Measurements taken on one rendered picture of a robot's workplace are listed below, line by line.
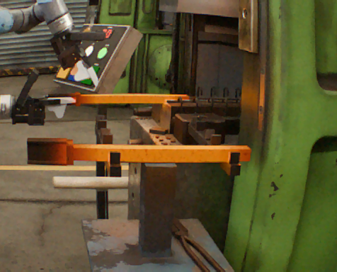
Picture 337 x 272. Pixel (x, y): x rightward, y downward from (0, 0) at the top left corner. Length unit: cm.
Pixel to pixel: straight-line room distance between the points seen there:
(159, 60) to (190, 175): 500
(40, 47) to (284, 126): 840
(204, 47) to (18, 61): 779
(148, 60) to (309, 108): 525
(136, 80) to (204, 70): 463
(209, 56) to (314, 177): 66
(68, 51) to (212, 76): 57
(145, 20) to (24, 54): 364
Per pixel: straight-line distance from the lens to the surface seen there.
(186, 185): 150
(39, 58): 953
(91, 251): 119
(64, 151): 98
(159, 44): 647
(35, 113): 157
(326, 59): 138
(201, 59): 187
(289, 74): 125
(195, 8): 157
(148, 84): 651
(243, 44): 140
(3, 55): 951
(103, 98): 160
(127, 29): 204
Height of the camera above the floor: 130
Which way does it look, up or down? 14 degrees down
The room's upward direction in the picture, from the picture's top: 3 degrees clockwise
